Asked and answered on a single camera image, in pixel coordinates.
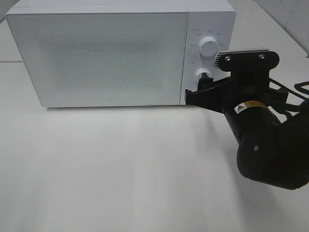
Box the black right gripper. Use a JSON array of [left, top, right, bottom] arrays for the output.
[[185, 71, 287, 135]]

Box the white microwave knob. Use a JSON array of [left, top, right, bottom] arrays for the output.
[[198, 35, 219, 57], [194, 68, 212, 83]]

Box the white microwave door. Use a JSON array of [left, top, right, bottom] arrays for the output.
[[7, 13, 187, 107]]

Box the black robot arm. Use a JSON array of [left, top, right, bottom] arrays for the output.
[[185, 71, 309, 190]]

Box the white microwave oven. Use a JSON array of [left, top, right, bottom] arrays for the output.
[[5, 0, 237, 106]]

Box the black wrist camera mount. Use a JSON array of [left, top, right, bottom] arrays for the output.
[[214, 48, 280, 73]]

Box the black cable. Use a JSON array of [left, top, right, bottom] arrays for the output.
[[267, 77, 309, 119]]

